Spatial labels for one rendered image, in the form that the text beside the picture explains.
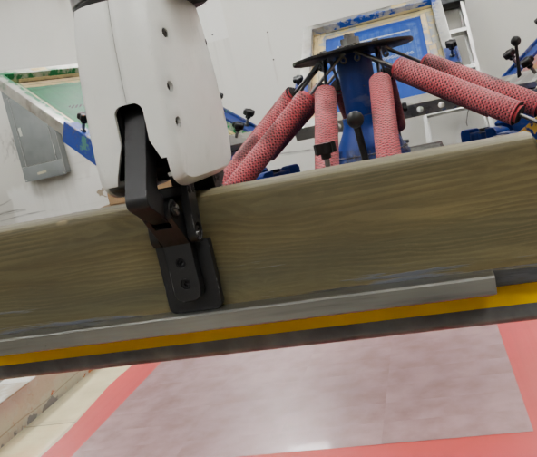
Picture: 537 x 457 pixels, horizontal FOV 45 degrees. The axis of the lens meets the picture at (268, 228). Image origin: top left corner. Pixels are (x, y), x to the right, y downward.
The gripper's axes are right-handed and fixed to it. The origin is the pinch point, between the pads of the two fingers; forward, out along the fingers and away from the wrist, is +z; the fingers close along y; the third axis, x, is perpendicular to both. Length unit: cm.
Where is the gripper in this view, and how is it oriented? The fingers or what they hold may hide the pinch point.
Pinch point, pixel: (200, 267)
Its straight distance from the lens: 39.2
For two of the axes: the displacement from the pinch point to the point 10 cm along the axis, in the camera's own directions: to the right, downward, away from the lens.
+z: 2.0, 9.7, 1.6
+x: 9.6, -1.6, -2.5
